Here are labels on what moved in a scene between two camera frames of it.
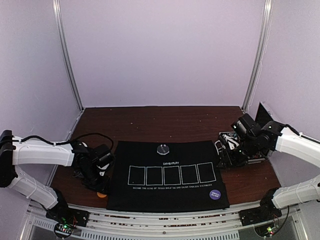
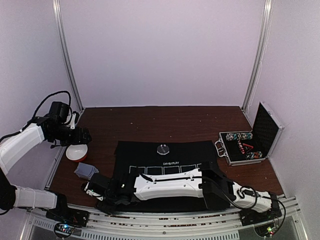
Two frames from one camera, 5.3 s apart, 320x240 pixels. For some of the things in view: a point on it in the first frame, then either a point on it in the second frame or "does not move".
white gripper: x=232 y=140 to x=89 y=192
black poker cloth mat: x=143 y=180 does not move
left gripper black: x=102 y=187 to x=77 y=140
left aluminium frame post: x=56 y=9 does not move
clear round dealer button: x=163 y=149 does not move
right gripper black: x=225 y=151 to x=99 y=185
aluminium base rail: x=223 y=224 does not move
